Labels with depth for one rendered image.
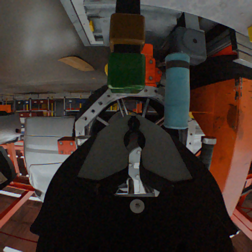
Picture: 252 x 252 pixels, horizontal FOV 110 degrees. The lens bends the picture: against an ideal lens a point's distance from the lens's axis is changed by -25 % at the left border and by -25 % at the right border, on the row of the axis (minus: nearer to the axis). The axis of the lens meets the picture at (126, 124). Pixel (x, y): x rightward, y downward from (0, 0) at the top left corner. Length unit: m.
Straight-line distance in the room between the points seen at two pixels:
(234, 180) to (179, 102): 0.48
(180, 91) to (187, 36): 0.37
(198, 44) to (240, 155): 0.57
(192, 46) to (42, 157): 1.30
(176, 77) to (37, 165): 1.21
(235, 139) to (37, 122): 1.26
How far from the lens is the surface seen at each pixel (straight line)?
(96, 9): 0.78
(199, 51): 0.71
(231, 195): 0.77
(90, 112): 0.50
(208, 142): 0.36
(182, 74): 0.43
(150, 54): 0.54
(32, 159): 1.25
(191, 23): 0.86
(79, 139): 0.28
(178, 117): 0.41
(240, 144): 0.64
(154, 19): 0.73
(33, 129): 1.15
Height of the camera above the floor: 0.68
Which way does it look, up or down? 7 degrees up
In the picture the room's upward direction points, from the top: 179 degrees counter-clockwise
